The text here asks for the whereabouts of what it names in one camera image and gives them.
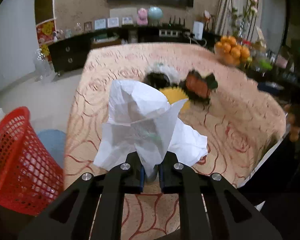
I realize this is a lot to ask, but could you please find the clear water jug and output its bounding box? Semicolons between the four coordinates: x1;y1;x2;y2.
33;48;51;81

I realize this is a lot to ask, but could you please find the orange black small wrapper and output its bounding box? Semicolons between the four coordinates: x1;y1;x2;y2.
178;69;218;105

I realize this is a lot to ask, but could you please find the white router box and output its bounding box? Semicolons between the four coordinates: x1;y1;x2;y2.
192;21;204;40

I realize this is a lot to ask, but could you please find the red plastic mesh basket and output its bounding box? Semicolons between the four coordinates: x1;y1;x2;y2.
0;107;63;216

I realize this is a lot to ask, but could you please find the rose pattern tablecloth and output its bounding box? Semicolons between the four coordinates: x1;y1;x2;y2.
64;43;286;239

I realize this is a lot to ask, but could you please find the light blue globe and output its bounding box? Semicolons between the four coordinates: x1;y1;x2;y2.
148;7;163;21

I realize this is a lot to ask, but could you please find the black tv cabinet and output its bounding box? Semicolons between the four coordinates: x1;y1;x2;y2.
47;24;221;74

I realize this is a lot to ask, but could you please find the person's right hand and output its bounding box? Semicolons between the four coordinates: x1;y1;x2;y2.
284;104;300;142

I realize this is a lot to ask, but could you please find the white foam net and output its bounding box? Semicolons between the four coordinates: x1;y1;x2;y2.
145;63;180;83

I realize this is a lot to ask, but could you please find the yellow foam fruit net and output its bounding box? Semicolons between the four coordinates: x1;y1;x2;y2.
159;87;190;112

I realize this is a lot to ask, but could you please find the white tissue paper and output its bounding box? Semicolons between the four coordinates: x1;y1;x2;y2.
94;80;208;180

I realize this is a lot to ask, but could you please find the blue plastic stool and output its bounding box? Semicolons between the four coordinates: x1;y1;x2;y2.
37;129;66;168

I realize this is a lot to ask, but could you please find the pink plush toy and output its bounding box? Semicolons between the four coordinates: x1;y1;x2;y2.
136;8;148;26

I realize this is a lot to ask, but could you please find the red festive poster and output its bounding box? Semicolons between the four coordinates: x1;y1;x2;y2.
36;18;56;62

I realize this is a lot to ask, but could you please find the black plastic bag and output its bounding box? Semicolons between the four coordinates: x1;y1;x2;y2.
143;72;171;89

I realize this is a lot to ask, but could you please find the bowl of oranges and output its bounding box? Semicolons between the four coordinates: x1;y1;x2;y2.
213;36;252;67

